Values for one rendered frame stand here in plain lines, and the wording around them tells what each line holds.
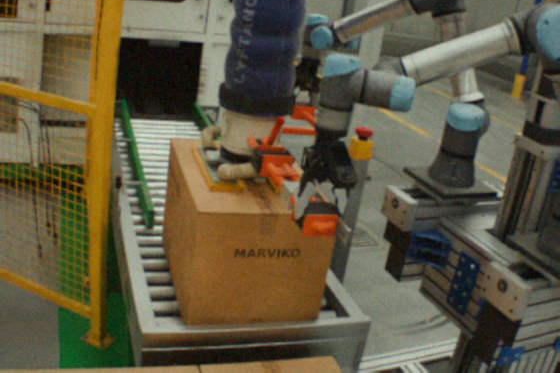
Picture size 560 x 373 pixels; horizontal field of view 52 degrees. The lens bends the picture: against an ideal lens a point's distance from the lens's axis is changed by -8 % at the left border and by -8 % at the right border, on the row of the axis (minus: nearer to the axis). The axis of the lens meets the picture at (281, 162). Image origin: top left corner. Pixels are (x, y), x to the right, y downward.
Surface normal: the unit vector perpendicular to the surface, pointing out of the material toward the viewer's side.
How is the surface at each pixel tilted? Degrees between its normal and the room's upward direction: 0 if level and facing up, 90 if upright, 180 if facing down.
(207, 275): 90
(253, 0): 77
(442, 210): 90
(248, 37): 69
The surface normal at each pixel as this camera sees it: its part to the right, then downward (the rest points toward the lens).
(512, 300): -0.91, 0.00
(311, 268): 0.29, 0.35
